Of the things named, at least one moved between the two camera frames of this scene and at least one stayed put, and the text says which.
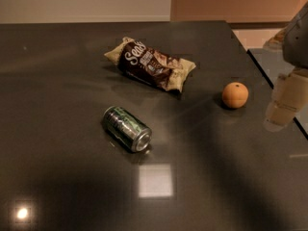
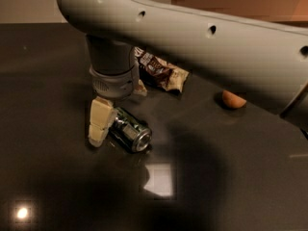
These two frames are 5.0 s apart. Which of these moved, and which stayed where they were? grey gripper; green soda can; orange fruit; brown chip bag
Moved: grey gripper
Stayed: brown chip bag; green soda can; orange fruit
